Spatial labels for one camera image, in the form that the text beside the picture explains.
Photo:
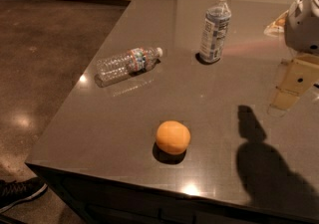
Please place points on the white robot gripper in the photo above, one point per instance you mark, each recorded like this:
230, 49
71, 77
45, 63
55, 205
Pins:
303, 24

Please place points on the dark table cabinet base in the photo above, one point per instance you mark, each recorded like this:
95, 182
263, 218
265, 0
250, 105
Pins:
103, 201

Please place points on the black sneaker with white sole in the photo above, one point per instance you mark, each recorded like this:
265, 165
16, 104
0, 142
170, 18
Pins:
13, 193

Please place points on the upright blue-label water bottle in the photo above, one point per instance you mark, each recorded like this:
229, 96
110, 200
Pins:
214, 31

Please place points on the orange fruit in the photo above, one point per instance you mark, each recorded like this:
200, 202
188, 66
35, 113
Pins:
173, 137

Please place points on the clear plastic water bottle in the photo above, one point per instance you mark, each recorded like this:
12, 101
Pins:
123, 66

